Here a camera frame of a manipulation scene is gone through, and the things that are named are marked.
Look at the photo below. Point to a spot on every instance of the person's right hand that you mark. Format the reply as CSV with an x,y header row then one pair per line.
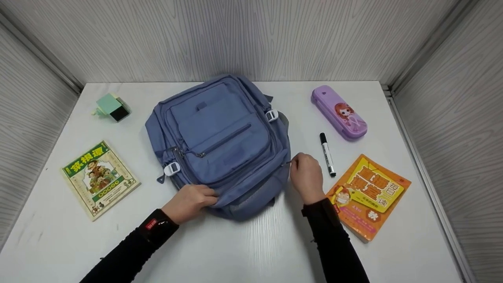
x,y
308,179

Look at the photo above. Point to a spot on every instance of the person's left hand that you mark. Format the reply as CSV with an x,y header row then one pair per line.
x,y
188,201

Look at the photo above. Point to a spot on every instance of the person's left fingers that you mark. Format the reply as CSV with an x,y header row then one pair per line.
x,y
208,195

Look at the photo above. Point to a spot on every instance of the person's right fingers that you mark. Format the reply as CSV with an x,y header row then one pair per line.
x,y
295,165

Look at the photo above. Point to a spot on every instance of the blue fabric backpack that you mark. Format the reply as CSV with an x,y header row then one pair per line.
x,y
220,133

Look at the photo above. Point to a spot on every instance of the person's left forearm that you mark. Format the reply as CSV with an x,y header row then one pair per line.
x,y
129,255

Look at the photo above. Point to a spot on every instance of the person's right forearm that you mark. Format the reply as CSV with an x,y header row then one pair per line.
x,y
338,251

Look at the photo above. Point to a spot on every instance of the black and white marker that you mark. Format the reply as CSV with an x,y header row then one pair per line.
x,y
327,155

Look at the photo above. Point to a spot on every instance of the black wrist band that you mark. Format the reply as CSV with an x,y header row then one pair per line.
x,y
158,226
320,212

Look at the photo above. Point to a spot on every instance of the purple cartoon pencil case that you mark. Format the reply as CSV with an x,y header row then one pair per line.
x,y
340,112

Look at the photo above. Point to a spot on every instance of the orange cartoon book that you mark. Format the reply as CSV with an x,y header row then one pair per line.
x,y
369,196

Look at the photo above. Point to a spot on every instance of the green cartoon book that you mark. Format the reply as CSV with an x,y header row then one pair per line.
x,y
98,179

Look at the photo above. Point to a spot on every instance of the mint green pencil sharpener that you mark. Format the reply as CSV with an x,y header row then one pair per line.
x,y
112,107

